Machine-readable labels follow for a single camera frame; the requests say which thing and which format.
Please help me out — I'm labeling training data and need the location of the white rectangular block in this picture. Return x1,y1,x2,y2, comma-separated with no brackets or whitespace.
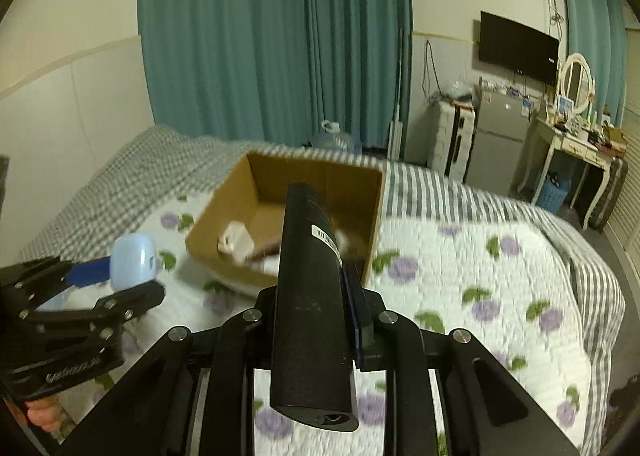
218,221,255,265

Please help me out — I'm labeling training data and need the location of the oval vanity mirror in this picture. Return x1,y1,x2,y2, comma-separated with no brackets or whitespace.
556,52,596,117

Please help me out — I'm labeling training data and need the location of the white bottle red base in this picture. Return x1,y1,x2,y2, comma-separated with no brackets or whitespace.
245,239,281,277

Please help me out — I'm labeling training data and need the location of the black cylindrical tube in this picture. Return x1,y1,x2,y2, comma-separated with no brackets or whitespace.
270,183,359,432

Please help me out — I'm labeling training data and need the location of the person's hand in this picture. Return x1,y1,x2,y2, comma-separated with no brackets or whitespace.
25,394,63,433

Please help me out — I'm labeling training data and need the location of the blue waste basket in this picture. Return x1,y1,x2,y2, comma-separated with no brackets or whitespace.
536,171,570,213

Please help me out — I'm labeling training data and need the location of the silver small fridge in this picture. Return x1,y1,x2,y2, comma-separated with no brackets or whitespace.
465,89,529,196

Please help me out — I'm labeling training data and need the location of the white suitcase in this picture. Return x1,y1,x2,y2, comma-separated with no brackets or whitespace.
426,100,475,182

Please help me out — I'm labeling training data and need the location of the teal curtain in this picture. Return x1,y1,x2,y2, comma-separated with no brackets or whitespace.
565,0,627,127
138,0,412,147

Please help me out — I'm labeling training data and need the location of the white dressing table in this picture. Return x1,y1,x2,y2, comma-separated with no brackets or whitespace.
516,117,614,231

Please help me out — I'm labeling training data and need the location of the open cardboard box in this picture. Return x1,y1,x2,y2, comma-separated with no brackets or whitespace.
186,152,384,296

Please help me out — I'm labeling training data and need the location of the light blue earbuds case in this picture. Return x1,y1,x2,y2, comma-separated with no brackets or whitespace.
110,232,158,291

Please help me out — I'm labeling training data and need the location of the black wall television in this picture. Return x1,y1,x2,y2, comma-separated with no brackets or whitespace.
478,11,560,86

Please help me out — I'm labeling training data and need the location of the clear water jug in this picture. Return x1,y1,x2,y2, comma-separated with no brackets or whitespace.
310,119,361,154

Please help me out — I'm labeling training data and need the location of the floral white quilt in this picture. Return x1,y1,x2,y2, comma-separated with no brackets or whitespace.
64,195,597,456

